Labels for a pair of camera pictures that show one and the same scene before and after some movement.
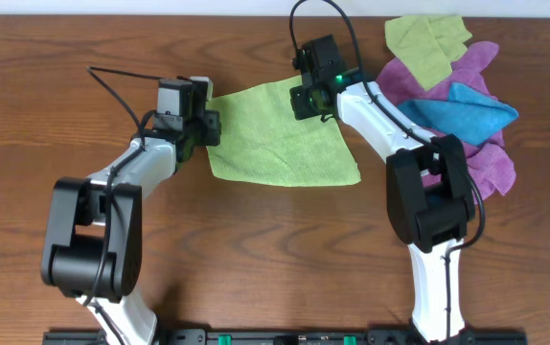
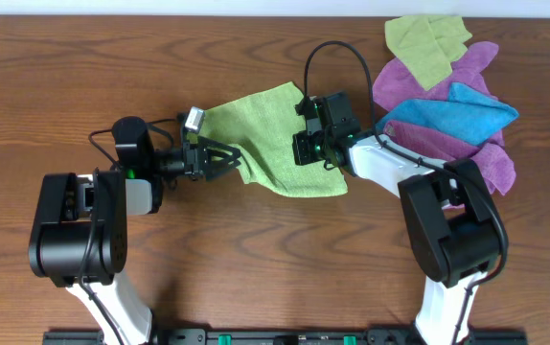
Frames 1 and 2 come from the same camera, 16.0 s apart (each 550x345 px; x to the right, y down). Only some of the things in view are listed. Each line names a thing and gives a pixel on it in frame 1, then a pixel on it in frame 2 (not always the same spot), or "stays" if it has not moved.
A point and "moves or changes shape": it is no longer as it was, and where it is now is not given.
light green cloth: x=261 y=141 moves or changes shape
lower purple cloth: x=490 y=167 stays
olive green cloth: x=426 y=45 stays
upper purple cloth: x=397 y=83 stays
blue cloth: x=466 y=114 stays
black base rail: x=290 y=336 stays
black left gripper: x=214 y=128 → x=195 y=161
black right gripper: x=301 y=110 → x=300 y=145
